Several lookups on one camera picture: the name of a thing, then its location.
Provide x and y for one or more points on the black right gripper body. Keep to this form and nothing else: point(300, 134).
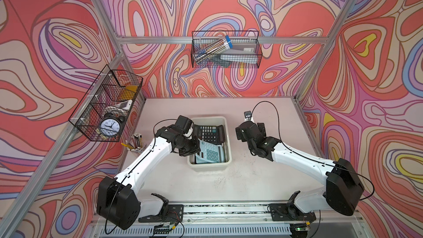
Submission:
point(239, 134)

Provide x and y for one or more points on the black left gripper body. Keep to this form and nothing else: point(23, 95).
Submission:
point(188, 146)

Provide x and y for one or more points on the white plastic storage box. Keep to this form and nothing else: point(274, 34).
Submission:
point(212, 121)

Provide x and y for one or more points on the small light blue calculator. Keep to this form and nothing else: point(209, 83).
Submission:
point(210, 153)

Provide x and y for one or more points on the black calculator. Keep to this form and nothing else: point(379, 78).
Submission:
point(211, 134)

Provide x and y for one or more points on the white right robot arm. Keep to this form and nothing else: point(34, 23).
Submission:
point(341, 188)

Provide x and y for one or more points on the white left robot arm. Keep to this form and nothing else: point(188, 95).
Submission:
point(117, 196)

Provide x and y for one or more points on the grey white box in basket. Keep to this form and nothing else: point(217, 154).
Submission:
point(241, 53)

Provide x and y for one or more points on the clear pen cup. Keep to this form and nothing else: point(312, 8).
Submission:
point(135, 144)

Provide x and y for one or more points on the white device in basket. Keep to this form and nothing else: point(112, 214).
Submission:
point(125, 105)

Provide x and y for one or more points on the yellow item in basket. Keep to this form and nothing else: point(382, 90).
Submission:
point(127, 93)

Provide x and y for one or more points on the black alarm clock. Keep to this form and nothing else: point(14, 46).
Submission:
point(111, 125)

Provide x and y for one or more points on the green circuit board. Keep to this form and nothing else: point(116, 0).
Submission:
point(162, 229)

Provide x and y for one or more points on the clear tube of pencils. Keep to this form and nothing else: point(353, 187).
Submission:
point(205, 53)

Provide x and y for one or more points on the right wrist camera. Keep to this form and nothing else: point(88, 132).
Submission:
point(248, 116)

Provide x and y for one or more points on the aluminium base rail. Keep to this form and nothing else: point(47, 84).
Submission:
point(238, 220)

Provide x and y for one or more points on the black wire basket back wall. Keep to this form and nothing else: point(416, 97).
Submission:
point(202, 37)

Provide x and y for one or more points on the black wire basket wall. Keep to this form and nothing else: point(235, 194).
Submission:
point(202, 37)
point(100, 99)

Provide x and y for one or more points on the black wire basket left wall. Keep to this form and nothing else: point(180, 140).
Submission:
point(100, 99)

